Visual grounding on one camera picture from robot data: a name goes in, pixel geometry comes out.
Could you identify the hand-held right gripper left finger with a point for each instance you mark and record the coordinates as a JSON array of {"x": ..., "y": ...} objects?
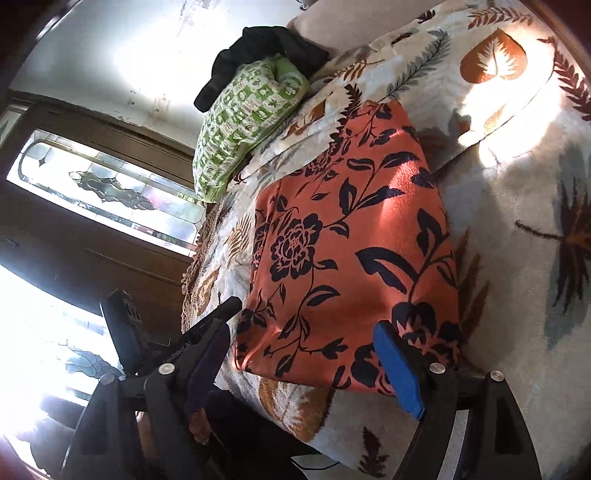
[{"x": 207, "y": 364}]

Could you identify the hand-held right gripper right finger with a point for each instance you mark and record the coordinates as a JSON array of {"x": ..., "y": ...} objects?
[{"x": 399, "y": 369}]

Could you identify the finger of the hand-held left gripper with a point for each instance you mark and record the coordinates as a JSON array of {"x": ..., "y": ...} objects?
[{"x": 212, "y": 318}]

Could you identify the orange floral cloth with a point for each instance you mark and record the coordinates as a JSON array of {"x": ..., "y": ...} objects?
[{"x": 351, "y": 240}]

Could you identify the person's left hand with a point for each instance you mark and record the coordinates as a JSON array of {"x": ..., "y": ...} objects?
[{"x": 201, "y": 427}]

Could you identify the wooden wardrobe with glass panel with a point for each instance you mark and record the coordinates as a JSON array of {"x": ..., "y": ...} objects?
[{"x": 69, "y": 240}]

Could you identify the green patterned pillow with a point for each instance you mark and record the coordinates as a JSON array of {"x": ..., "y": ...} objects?
[{"x": 240, "y": 115}]

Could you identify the leaf print blanket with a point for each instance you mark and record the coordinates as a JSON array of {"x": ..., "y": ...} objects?
[{"x": 508, "y": 194}]

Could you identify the black cloth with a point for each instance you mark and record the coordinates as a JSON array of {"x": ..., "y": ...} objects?
[{"x": 258, "y": 50}]

